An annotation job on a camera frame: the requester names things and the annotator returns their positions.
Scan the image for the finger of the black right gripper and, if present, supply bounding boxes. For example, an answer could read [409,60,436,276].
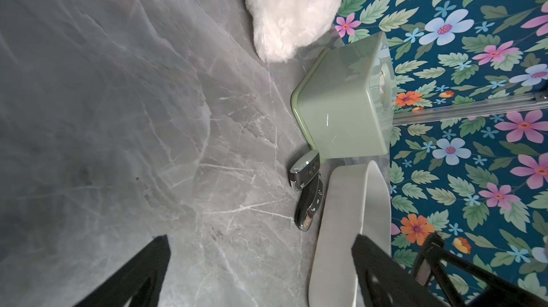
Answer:
[410,233,548,307]

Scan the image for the green tissue box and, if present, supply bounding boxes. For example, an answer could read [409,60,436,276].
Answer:
[291,32,397,161]

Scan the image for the white teddy bear blue shirt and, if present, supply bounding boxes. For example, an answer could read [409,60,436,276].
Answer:
[245,0,342,63]

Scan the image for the black chrome button key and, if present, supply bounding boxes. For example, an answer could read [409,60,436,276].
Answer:
[288,149,321,191]

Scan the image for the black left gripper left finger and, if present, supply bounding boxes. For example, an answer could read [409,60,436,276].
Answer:
[77,235,171,306]

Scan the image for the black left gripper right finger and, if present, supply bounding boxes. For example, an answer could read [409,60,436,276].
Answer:
[352,234,450,306]

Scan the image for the white storage box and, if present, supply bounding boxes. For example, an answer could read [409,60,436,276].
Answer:
[308,161,392,306]

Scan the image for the black slim Porsche key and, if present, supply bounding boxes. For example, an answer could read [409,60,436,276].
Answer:
[294,174,324,232]

